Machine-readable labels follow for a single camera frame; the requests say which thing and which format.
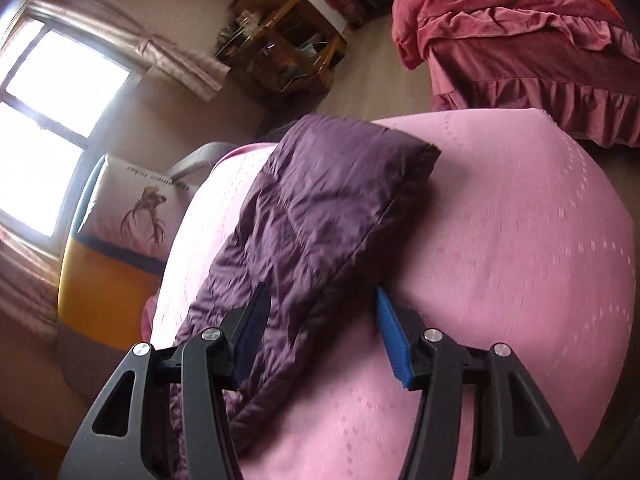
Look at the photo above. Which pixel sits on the bed with pink bedspread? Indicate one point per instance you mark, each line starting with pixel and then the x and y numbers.
pixel 500 260

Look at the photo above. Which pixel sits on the grey curved cushion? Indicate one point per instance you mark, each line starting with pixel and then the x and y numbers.
pixel 197 157

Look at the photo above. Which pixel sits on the cluttered wooden shelf unit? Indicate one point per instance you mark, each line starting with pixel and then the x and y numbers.
pixel 285 45

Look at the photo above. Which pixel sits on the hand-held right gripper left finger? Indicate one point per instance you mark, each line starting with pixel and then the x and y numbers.
pixel 250 332

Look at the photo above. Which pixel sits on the window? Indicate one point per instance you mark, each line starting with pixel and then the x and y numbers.
pixel 55 110

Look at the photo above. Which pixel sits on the purple quilted down jacket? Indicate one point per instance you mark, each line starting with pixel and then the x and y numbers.
pixel 320 210

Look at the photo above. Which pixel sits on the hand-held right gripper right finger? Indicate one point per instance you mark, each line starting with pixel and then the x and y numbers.
pixel 392 335

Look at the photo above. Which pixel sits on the white deer print pillow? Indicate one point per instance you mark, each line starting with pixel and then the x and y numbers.
pixel 125 200

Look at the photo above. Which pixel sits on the yellow and grey headboard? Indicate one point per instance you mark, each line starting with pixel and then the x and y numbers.
pixel 100 290

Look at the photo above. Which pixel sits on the bed with red ruffled cover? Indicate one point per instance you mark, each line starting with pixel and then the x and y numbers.
pixel 500 45

